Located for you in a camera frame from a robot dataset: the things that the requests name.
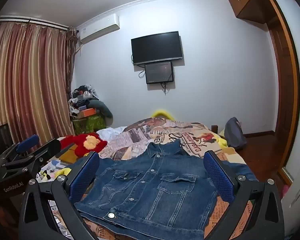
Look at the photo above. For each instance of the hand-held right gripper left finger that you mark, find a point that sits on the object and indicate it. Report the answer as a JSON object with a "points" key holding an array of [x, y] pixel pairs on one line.
{"points": [[85, 177]]}

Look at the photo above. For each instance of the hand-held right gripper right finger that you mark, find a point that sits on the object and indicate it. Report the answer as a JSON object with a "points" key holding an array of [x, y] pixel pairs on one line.
{"points": [[218, 177]]}

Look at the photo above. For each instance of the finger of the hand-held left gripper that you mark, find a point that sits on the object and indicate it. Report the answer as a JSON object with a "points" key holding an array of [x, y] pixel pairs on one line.
{"points": [[27, 143], [48, 150]]}

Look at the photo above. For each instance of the blue denim jacket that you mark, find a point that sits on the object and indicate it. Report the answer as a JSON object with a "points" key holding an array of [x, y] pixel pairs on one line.
{"points": [[145, 187]]}

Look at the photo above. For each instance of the pile of clothes and clutter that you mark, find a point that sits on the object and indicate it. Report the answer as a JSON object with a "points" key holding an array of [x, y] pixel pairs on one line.
{"points": [[80, 97]]}

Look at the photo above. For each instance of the pile of papers and booklets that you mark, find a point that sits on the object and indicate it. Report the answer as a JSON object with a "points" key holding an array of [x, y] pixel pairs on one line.
{"points": [[52, 165]]}

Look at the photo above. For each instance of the yellow fleece blanket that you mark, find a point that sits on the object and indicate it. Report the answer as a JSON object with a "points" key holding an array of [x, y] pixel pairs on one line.
{"points": [[63, 172]]}

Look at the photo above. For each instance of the dark chair back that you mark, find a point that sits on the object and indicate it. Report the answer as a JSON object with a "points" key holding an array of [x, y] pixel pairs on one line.
{"points": [[0, 136]]}

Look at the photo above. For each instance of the red plush toy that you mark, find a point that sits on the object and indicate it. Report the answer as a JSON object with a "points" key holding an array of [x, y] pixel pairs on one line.
{"points": [[80, 143]]}

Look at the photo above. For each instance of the grey backpack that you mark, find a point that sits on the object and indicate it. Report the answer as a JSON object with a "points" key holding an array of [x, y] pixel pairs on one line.
{"points": [[235, 133]]}

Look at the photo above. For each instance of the green patterned cabinet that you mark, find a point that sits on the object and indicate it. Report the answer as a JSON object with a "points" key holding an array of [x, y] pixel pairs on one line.
{"points": [[90, 125]]}

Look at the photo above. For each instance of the white cloth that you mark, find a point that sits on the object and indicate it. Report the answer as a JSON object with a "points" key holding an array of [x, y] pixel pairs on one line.
{"points": [[111, 132]]}

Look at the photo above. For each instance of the orange box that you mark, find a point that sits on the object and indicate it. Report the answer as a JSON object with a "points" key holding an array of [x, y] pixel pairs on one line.
{"points": [[87, 112]]}

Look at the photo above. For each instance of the striped red curtain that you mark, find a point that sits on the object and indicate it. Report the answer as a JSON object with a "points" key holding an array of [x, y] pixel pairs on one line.
{"points": [[27, 80]]}

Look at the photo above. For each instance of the newspaper printed blanket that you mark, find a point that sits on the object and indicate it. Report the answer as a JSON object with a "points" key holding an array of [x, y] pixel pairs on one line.
{"points": [[140, 135]]}

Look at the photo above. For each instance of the small black monitor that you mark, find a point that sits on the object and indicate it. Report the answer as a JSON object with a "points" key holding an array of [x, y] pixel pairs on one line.
{"points": [[159, 72]]}

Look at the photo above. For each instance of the white air conditioner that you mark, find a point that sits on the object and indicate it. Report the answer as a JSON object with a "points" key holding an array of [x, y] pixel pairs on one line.
{"points": [[100, 28]]}

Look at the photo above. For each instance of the wooden overhead cabinet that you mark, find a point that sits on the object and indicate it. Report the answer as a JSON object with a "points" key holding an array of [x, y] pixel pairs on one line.
{"points": [[245, 0]]}

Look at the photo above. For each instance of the wooden bed frame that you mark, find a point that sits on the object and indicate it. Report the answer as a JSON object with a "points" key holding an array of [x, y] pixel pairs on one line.
{"points": [[214, 128]]}

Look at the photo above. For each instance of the curtain rail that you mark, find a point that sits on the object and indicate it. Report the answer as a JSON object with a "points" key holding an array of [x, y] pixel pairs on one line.
{"points": [[40, 22]]}

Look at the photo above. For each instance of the black wall television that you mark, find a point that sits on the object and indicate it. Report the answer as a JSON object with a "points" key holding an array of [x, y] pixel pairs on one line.
{"points": [[156, 47]]}

